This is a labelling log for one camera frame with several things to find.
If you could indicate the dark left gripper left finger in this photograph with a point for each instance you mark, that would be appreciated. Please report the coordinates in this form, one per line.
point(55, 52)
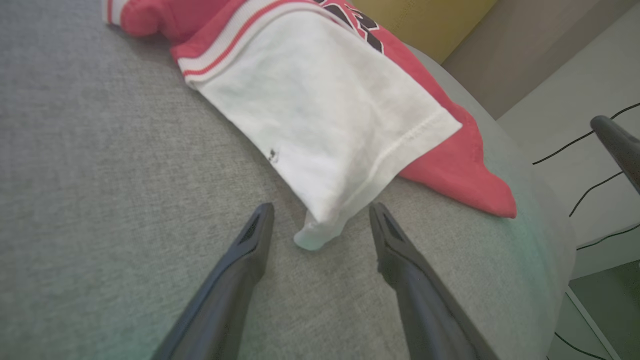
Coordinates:
point(220, 310)

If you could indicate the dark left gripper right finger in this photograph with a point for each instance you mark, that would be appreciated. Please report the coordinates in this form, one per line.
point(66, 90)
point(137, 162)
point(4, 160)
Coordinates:
point(430, 320)

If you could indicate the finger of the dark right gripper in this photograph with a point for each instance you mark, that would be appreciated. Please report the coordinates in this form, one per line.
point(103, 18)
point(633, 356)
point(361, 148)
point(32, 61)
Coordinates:
point(622, 145)

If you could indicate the red white basketball jersey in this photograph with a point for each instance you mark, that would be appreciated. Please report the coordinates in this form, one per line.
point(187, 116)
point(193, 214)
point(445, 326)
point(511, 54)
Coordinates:
point(325, 115)

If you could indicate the large yellow sofa cushion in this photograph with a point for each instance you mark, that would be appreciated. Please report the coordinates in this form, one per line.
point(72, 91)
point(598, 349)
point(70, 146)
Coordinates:
point(425, 25)

